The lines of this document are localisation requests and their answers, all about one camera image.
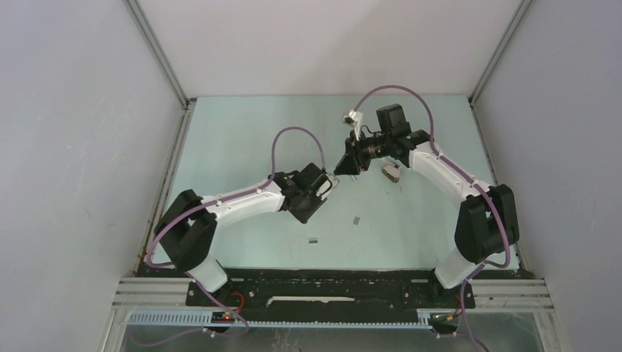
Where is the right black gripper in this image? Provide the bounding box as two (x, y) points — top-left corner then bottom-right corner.
(334, 129), (392, 176)

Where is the beige brown mini stapler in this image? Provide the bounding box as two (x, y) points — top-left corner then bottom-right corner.
(381, 165), (400, 183)

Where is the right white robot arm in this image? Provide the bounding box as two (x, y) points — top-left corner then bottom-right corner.
(334, 104), (519, 307)

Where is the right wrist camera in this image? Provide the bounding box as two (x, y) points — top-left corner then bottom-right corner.
(341, 110), (364, 141)

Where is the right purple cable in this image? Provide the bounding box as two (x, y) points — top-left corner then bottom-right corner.
(354, 84), (513, 352)

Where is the purple cable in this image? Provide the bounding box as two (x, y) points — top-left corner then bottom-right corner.
(354, 84), (513, 352)
(144, 126), (326, 336)

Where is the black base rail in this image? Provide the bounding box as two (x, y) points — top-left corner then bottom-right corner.
(138, 264), (487, 324)

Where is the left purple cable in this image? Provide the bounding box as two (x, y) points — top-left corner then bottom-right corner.
(144, 126), (326, 336)

